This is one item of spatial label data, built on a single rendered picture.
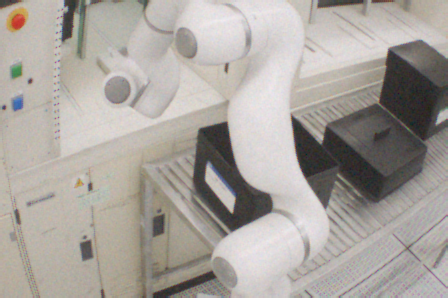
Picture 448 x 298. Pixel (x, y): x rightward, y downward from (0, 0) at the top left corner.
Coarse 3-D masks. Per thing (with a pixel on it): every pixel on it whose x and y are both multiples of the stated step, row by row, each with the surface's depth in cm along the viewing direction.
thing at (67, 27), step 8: (64, 0) 188; (72, 0) 190; (64, 8) 190; (72, 8) 193; (64, 16) 192; (72, 16) 195; (64, 24) 195; (72, 24) 197; (64, 32) 197; (64, 40) 199
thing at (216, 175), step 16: (208, 128) 169; (224, 128) 173; (304, 128) 174; (208, 144) 164; (224, 144) 176; (304, 144) 175; (320, 144) 169; (208, 160) 166; (224, 160) 159; (304, 160) 177; (320, 160) 170; (208, 176) 168; (224, 176) 161; (240, 176) 176; (304, 176) 179; (320, 176) 160; (336, 176) 165; (208, 192) 171; (224, 192) 163; (240, 192) 155; (256, 192) 176; (320, 192) 165; (224, 208) 165; (240, 208) 157; (256, 208) 153; (272, 208) 157; (240, 224) 160
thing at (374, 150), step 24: (336, 120) 191; (360, 120) 193; (384, 120) 196; (336, 144) 187; (360, 144) 183; (384, 144) 185; (408, 144) 187; (360, 168) 181; (384, 168) 176; (408, 168) 183; (384, 192) 179
